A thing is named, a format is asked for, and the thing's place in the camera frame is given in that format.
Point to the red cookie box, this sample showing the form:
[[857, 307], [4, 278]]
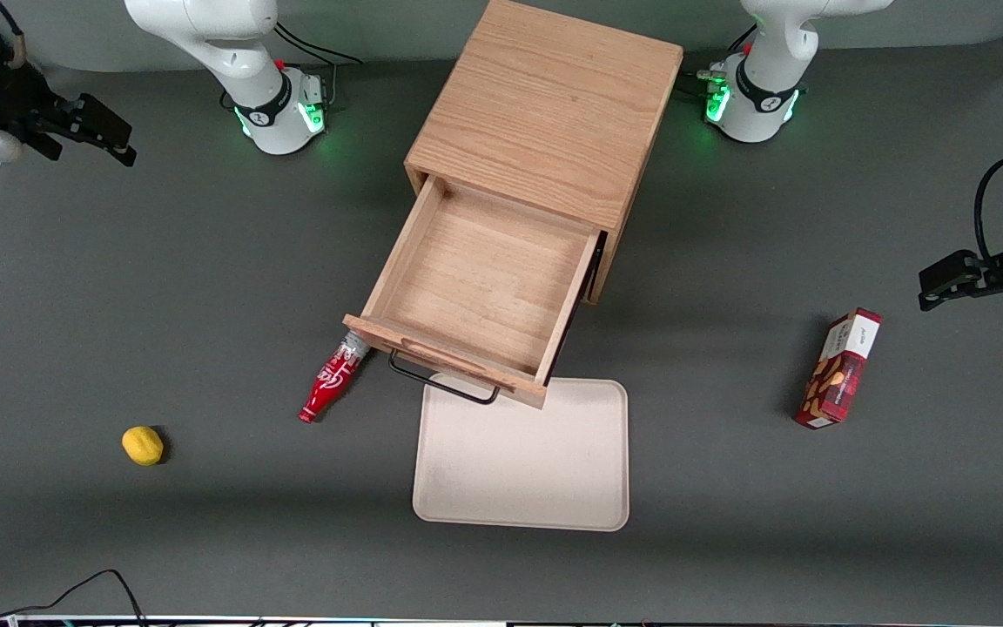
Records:
[[839, 370]]

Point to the beige plastic tray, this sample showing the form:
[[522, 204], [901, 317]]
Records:
[[521, 470]]

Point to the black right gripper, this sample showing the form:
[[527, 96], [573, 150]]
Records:
[[10, 97]]

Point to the oak wooden drawer cabinet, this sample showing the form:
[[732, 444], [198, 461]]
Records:
[[545, 104]]

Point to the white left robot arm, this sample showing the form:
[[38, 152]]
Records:
[[767, 87]]

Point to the wooden drawer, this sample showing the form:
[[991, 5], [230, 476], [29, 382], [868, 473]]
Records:
[[484, 279]]

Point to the yellow lemon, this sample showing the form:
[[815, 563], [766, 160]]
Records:
[[143, 445]]

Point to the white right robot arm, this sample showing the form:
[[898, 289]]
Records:
[[232, 52]]

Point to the red cola bottle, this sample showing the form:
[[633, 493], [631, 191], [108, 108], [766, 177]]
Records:
[[327, 387]]

